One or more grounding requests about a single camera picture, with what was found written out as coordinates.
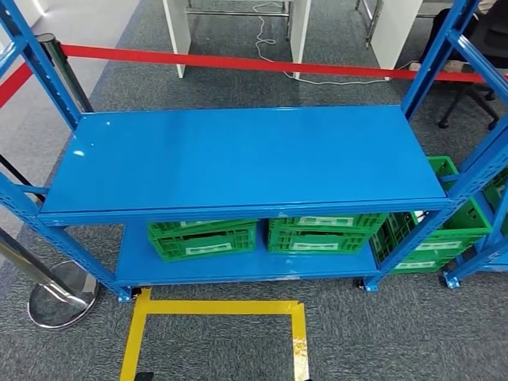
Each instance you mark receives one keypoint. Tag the blue steel shelf rack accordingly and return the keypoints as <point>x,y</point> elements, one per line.
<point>238,158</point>
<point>452,279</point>

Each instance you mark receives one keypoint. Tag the green plastic crate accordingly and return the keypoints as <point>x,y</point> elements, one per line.
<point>496,194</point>
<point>436,247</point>
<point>202,242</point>
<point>317,236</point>

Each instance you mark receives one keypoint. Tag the red barrier belt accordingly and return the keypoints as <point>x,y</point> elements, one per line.
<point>238,63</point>
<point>13,84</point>

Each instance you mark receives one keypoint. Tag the white office desk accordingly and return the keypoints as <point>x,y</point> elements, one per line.
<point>397,31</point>
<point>177,31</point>

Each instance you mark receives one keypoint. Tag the chrome stanchion with round base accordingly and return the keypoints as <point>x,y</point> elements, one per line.
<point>63,300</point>

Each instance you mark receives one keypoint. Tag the person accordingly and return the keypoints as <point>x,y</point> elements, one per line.
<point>435,37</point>

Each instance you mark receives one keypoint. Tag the black slanted pole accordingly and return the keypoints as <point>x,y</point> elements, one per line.
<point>23,179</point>

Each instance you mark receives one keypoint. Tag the black office chair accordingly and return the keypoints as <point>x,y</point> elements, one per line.
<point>487,37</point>

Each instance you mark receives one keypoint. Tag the yellow floor tape frame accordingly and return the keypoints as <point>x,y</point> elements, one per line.
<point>218,307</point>

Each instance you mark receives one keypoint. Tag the dark barrier post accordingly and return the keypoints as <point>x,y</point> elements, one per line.
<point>65,73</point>

